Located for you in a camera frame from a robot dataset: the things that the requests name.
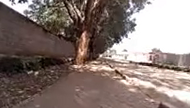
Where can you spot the low dark plants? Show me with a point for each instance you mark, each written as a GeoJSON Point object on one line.
{"type": "Point", "coordinates": [15, 64]}

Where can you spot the grey wall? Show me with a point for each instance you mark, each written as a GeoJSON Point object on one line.
{"type": "Point", "coordinates": [189, 60]}

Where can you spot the reddish paved road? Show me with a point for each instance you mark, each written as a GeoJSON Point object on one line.
{"type": "Point", "coordinates": [173, 84]}

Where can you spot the large tree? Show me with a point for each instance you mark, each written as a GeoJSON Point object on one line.
{"type": "Point", "coordinates": [82, 45]}

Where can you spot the low hedge beside road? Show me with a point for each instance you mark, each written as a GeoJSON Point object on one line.
{"type": "Point", "coordinates": [175, 68]}

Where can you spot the brown dirt path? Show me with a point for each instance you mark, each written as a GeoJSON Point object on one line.
{"type": "Point", "coordinates": [86, 92]}

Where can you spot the plain brown wall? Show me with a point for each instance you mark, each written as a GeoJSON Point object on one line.
{"type": "Point", "coordinates": [17, 36]}

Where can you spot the leaf-strewn dirt ground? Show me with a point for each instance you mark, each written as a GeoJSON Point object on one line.
{"type": "Point", "coordinates": [12, 89]}

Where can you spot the pale distant building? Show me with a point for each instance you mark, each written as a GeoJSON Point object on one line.
{"type": "Point", "coordinates": [136, 56]}

